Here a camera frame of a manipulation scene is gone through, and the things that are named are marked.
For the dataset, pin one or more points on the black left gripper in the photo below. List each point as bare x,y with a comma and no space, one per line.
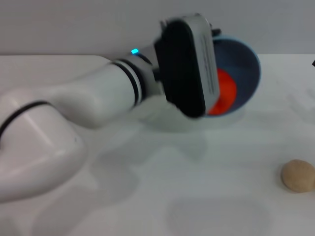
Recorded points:
215,30

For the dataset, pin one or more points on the blue bowl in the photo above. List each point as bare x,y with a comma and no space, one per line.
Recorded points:
246,64

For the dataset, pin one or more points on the orange toy fruit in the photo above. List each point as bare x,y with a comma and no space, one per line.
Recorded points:
226,86

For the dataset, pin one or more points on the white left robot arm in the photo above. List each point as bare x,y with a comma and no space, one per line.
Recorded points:
73,103

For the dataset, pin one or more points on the round bread bun toy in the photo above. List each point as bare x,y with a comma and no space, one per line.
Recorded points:
299,175

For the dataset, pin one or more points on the black and white wrist camera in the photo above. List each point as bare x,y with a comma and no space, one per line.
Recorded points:
182,68

